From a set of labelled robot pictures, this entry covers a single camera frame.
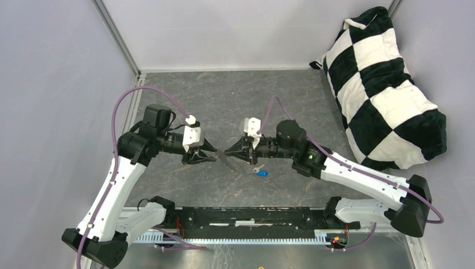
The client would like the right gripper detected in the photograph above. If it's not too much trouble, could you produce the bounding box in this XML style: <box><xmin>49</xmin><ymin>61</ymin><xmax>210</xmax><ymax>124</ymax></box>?
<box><xmin>224</xmin><ymin>136</ymin><xmax>296</xmax><ymax>166</ymax></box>

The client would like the grey metal key holder plate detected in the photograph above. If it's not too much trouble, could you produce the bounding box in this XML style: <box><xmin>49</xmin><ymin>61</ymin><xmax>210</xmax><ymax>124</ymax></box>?
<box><xmin>216</xmin><ymin>150</ymin><xmax>241</xmax><ymax>174</ymax></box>

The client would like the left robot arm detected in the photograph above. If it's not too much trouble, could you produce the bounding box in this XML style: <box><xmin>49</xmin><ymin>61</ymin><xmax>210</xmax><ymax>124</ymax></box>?
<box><xmin>62</xmin><ymin>105</ymin><xmax>217</xmax><ymax>268</ymax></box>

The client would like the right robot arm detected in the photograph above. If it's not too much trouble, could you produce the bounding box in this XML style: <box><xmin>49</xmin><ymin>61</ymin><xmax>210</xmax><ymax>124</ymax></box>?
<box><xmin>225</xmin><ymin>118</ymin><xmax>432</xmax><ymax>238</ymax></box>

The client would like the blue tagged key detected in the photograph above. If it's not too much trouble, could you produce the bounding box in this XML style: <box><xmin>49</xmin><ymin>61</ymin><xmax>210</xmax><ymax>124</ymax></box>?
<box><xmin>253</xmin><ymin>165</ymin><xmax>268</xmax><ymax>177</ymax></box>

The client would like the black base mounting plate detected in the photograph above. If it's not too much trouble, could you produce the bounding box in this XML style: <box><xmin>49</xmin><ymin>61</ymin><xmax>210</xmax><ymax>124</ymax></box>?
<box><xmin>158</xmin><ymin>207</ymin><xmax>361</xmax><ymax>230</ymax></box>

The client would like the black white checkered pillow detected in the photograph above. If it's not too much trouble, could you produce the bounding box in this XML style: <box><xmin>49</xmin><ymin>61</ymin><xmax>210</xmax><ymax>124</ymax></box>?
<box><xmin>310</xmin><ymin>6</ymin><xmax>447</xmax><ymax>170</ymax></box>

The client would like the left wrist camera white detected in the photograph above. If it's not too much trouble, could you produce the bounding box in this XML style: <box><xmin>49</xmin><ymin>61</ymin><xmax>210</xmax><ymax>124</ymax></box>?
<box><xmin>182</xmin><ymin>115</ymin><xmax>204</xmax><ymax>151</ymax></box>

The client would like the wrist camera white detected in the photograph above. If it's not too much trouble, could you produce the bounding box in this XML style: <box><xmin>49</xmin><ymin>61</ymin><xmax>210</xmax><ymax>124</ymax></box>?
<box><xmin>182</xmin><ymin>115</ymin><xmax>204</xmax><ymax>151</ymax></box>
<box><xmin>243</xmin><ymin>117</ymin><xmax>262</xmax><ymax>149</ymax></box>

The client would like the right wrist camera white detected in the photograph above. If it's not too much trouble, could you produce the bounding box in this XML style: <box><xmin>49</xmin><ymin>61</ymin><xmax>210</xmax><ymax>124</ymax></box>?
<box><xmin>243</xmin><ymin>117</ymin><xmax>262</xmax><ymax>149</ymax></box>

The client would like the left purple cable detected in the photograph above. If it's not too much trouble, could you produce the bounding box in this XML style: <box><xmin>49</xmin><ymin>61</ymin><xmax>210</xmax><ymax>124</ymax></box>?
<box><xmin>76</xmin><ymin>85</ymin><xmax>208</xmax><ymax>269</ymax></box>

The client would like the white slotted cable duct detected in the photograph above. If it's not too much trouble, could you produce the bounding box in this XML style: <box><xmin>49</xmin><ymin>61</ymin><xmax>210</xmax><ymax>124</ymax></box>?
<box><xmin>134</xmin><ymin>230</ymin><xmax>330</xmax><ymax>246</ymax></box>

